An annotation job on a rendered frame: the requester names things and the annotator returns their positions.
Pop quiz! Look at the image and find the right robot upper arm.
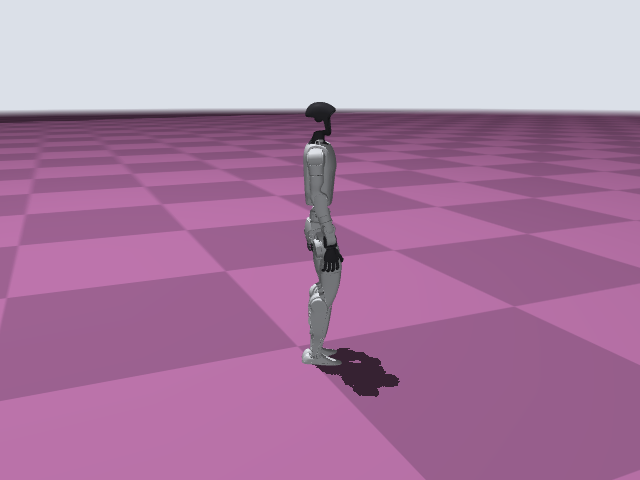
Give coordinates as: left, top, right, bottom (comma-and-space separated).
306, 148, 328, 205

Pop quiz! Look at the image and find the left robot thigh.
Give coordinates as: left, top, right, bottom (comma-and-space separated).
304, 228, 323, 298

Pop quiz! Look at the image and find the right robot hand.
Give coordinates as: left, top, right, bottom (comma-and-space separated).
322, 236, 344, 272

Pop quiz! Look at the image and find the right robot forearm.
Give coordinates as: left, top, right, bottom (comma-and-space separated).
314, 194, 336, 246

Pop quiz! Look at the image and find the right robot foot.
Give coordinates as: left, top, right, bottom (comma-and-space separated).
302, 353, 342, 366

